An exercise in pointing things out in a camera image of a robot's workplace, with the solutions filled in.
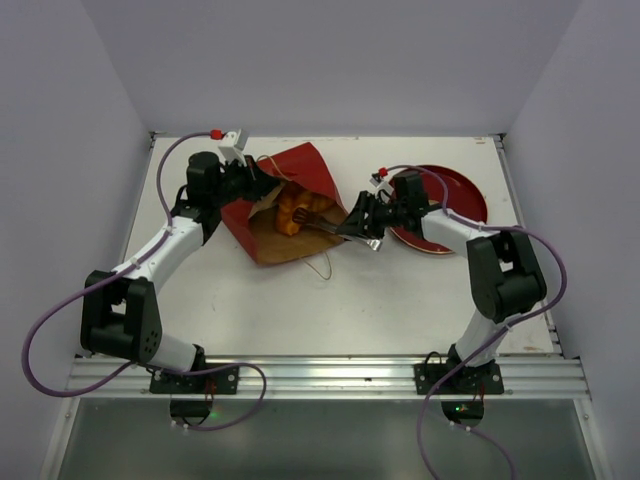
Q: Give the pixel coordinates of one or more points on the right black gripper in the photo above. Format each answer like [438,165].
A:
[373,216]

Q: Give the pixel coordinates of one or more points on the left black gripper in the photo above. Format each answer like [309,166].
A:
[259,182]

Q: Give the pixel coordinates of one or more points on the twisted orange fake bread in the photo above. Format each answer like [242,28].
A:
[294,196]

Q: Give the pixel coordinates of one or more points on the red brown paper bag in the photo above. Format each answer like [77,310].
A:
[266,229]

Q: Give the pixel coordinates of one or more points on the metal kitchen tongs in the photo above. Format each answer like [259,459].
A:
[305,218]

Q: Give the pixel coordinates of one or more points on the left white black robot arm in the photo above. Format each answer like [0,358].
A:
[120,313]

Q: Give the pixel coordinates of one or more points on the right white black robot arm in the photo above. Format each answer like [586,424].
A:
[504,274]

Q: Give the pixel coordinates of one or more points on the red round plate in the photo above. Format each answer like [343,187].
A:
[464,198]

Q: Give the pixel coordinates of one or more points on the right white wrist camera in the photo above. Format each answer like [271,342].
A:
[383,190]

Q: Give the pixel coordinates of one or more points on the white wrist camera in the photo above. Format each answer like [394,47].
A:
[383,190]
[232,145]

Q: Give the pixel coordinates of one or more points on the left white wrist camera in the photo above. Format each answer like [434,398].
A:
[232,145]

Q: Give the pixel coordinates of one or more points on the aluminium mounting rail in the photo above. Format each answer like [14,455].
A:
[542,377]

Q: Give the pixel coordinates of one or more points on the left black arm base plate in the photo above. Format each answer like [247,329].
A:
[195,377]

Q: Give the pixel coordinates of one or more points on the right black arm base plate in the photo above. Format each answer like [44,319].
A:
[437,367]

